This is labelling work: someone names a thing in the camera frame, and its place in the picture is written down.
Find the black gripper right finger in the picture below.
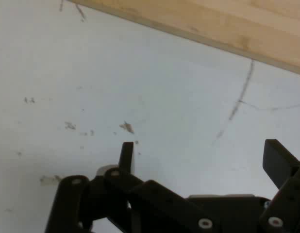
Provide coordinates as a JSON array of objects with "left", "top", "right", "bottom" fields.
[{"left": 258, "top": 139, "right": 300, "bottom": 233}]

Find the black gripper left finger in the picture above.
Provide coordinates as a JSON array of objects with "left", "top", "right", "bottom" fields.
[{"left": 45, "top": 141, "right": 214, "bottom": 233}]

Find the bamboo wooden cutting board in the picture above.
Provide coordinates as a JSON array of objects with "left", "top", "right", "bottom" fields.
[{"left": 67, "top": 0, "right": 300, "bottom": 76}]

